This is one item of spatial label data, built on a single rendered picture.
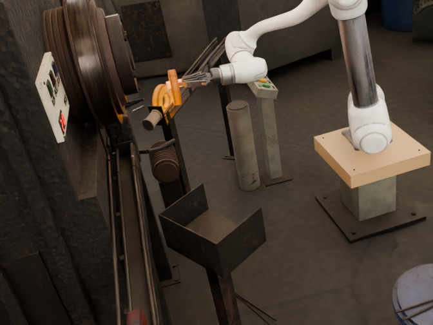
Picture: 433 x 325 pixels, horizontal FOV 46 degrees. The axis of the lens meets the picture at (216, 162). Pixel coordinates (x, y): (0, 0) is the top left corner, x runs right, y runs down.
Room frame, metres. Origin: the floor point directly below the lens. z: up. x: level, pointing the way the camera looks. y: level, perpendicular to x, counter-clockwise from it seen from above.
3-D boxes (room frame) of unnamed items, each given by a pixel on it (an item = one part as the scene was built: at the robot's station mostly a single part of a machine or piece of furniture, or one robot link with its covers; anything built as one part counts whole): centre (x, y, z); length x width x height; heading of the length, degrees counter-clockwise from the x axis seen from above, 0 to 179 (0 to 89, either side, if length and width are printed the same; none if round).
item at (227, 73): (2.11, -0.12, 0.83); 0.09 x 0.06 x 0.09; 5
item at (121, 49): (1.76, 0.25, 1.11); 0.28 x 0.06 x 0.28; 5
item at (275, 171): (2.50, -0.32, 0.31); 0.24 x 0.16 x 0.62; 5
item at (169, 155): (2.09, 0.24, 0.27); 0.22 x 0.13 x 0.53; 5
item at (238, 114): (2.44, -0.17, 0.26); 0.12 x 0.12 x 0.52
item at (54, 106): (1.40, 0.42, 1.15); 0.26 x 0.02 x 0.18; 5
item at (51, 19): (1.74, 0.43, 1.11); 0.47 x 0.10 x 0.47; 5
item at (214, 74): (2.10, -0.04, 0.84); 0.09 x 0.08 x 0.07; 95
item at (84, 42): (1.75, 0.35, 1.11); 0.47 x 0.06 x 0.47; 5
